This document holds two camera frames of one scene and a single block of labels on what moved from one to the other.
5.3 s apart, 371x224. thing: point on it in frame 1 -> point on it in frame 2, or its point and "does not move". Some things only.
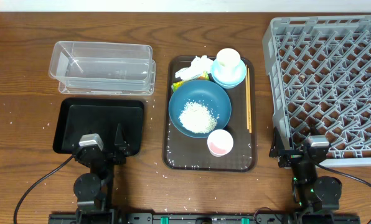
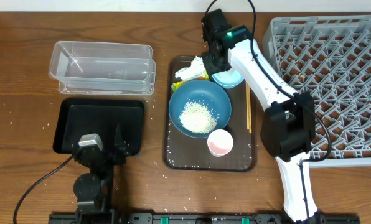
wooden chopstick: (246, 95) does not move
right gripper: (279, 149) -> (211, 61)
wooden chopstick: (250, 126) does not move
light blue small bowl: (228, 77) does not move
